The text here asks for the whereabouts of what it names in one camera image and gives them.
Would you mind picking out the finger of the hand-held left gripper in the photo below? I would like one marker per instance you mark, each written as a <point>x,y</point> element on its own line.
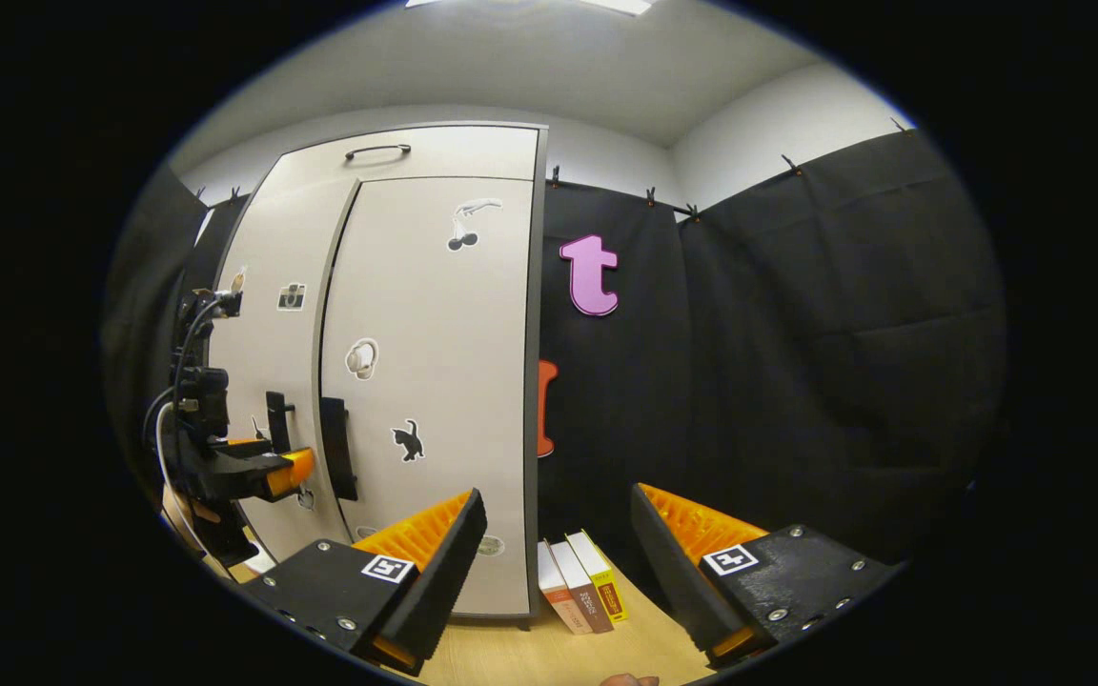
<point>292,472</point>

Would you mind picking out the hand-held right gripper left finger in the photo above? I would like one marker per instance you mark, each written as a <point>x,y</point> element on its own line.
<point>435,581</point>

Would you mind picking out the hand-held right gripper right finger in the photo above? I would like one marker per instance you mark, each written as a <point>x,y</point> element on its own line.
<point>673,572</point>

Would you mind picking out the white shoe cabinet door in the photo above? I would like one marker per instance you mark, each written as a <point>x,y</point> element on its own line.
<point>454,333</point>
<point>282,353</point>

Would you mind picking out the white grey shoe cabinet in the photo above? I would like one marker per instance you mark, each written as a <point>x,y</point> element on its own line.
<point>538,286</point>

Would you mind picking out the white cabinet drawer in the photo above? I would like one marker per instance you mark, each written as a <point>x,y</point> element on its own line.
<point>454,152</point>

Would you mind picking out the yellow book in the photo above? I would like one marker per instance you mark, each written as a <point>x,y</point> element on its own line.
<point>606,581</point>

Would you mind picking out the brown book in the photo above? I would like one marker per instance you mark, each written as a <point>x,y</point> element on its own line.
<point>587,591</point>

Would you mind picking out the white orange book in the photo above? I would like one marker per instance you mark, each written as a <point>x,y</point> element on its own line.
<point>559,595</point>

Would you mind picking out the black backdrop cloth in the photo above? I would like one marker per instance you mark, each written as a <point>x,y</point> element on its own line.
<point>797,333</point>

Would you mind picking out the ceiling light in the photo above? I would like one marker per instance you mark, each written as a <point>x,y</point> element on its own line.
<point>530,5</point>

